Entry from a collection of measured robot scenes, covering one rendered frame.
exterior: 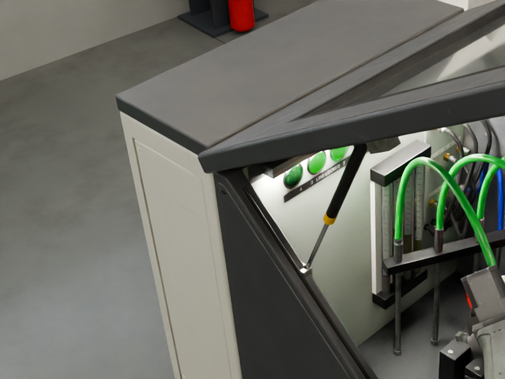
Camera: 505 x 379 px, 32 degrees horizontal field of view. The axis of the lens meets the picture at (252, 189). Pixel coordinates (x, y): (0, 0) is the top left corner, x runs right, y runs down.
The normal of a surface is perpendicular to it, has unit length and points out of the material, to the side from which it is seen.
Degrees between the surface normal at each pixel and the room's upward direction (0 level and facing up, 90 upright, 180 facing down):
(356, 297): 90
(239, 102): 0
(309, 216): 90
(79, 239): 0
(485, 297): 45
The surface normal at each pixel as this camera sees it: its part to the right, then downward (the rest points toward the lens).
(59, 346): -0.09, -0.82
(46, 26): 0.57, 0.43
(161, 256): -0.74, 0.44
